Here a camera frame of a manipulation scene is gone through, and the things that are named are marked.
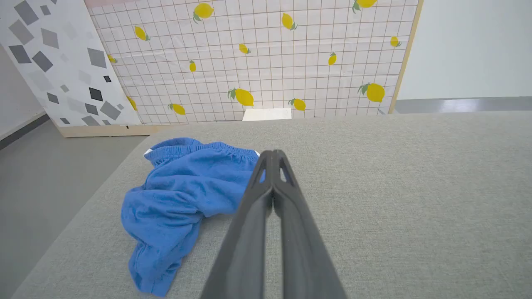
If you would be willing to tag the white rectangular box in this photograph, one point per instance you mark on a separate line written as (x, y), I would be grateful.
(267, 114)

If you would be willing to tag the blue shorts with white stripe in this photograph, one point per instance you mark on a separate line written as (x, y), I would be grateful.
(178, 195)

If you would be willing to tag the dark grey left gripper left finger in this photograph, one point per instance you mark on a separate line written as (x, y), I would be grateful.
(245, 241)

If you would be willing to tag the grey terrazzo pattern backdrop panel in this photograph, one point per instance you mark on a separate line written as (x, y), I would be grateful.
(62, 62)

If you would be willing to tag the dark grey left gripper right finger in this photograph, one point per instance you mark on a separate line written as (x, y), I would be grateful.
(301, 249)

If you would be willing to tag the lemon print grid backdrop panel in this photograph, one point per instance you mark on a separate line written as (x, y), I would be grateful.
(266, 62)

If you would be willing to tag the grey fabric sofa cushion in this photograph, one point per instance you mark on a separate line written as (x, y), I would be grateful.
(415, 207)

